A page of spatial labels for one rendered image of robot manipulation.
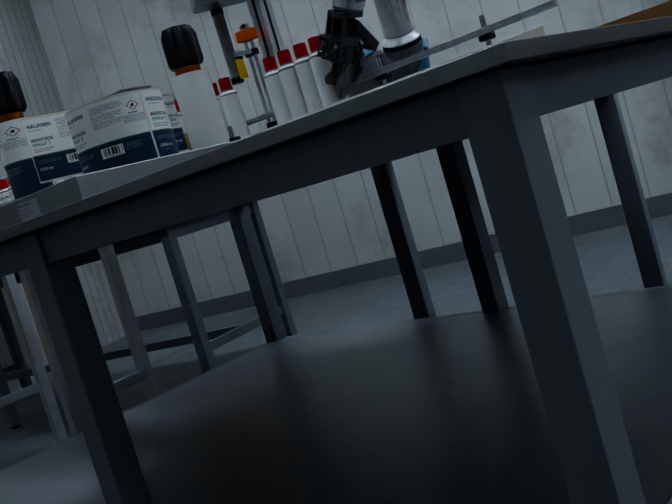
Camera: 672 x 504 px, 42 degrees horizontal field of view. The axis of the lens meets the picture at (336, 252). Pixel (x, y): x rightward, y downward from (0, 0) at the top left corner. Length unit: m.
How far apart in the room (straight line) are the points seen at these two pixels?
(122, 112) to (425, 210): 4.12
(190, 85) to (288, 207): 4.25
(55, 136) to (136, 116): 0.33
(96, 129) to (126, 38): 5.16
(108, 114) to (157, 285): 5.37
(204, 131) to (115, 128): 0.30
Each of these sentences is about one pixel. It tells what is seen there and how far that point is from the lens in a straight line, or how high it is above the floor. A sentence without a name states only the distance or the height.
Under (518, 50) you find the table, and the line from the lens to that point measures 0.93.
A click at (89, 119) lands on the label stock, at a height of 0.99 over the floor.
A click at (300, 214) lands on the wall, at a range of 6.19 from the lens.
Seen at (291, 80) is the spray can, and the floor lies 1.01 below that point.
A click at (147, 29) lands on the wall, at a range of 6.81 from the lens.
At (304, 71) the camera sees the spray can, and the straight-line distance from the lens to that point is 2.18.
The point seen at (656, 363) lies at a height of 0.22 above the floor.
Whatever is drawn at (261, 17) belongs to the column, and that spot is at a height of 1.22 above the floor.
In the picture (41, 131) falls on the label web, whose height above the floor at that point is 1.03.
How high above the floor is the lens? 0.75
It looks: 5 degrees down
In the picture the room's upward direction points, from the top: 17 degrees counter-clockwise
